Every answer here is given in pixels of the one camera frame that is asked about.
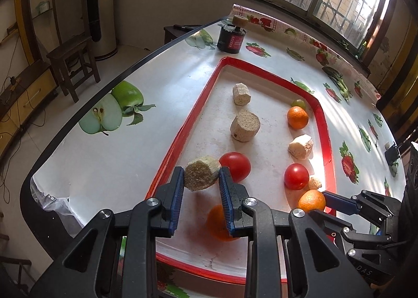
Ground large round cork block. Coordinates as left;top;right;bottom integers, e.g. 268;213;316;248
230;109;261;142

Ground small hexagonal cork block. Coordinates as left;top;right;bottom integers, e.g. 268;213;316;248
184;156;221;191

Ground wooden stool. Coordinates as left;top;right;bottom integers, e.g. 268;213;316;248
46;33;101;102

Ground fruit print tablecloth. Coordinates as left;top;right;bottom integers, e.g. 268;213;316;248
30;3;408;298

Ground pale cork chunk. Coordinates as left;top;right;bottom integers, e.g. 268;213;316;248
288;134;314;160

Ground small red tomato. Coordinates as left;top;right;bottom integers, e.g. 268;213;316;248
284;163;310;190

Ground rectangular cork block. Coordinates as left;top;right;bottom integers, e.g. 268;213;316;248
233;83;251;106

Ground red white tray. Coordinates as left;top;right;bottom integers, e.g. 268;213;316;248
149;57;336;284

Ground dark red jar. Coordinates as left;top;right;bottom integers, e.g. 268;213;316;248
217;15;248;54

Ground small cork cube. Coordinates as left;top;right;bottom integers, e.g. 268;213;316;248
308;175;322;190

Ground large red tomato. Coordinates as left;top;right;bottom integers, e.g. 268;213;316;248
219;152;252;183

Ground large orange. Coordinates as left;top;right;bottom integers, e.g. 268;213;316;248
205;204;237;242

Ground small tangerine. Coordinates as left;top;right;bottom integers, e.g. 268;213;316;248
297;190;326;212

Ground green grape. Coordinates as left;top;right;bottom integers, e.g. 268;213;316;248
291;99;306;110

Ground black small box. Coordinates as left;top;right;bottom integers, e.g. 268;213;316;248
384;142;400;166

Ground white standing air conditioner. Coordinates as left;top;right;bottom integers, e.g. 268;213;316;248
86;0;118;61

